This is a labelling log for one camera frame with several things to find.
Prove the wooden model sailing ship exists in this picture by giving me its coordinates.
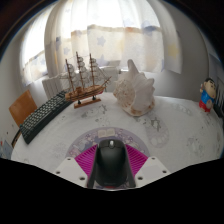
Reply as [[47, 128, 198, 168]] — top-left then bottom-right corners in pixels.
[[59, 50, 113, 109]]

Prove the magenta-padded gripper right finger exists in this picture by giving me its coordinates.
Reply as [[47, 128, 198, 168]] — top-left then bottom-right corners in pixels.
[[124, 143, 172, 188]]

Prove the wooden chair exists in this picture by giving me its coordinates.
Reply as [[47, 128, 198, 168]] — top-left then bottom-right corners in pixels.
[[8, 89, 38, 128]]

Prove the white radiator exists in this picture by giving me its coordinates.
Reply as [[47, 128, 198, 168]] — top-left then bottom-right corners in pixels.
[[41, 66, 121, 100]]

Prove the round printed purple mouse pad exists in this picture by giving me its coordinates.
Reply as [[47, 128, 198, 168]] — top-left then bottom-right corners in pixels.
[[65, 126, 151, 159]]

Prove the cartoon boy figurine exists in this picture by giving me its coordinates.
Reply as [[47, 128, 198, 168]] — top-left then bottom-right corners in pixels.
[[198, 77, 217, 113]]

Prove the sheer star-print curtain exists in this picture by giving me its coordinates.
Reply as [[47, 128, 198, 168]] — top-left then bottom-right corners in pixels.
[[21, 0, 184, 86]]

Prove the black keyboard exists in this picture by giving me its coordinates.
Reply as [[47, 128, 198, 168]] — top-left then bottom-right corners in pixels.
[[19, 90, 74, 145]]

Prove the large white conch shell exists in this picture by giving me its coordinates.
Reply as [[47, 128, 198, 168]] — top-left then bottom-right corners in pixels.
[[112, 59, 156, 117]]

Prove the black computer mouse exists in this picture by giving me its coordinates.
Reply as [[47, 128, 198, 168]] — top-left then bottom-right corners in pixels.
[[94, 138, 130, 188]]

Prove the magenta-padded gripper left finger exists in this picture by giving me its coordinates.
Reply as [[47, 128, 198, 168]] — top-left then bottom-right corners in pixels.
[[53, 143, 99, 188]]

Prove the white printed tablecloth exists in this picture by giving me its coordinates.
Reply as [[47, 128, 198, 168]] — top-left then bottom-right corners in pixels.
[[11, 92, 224, 174]]

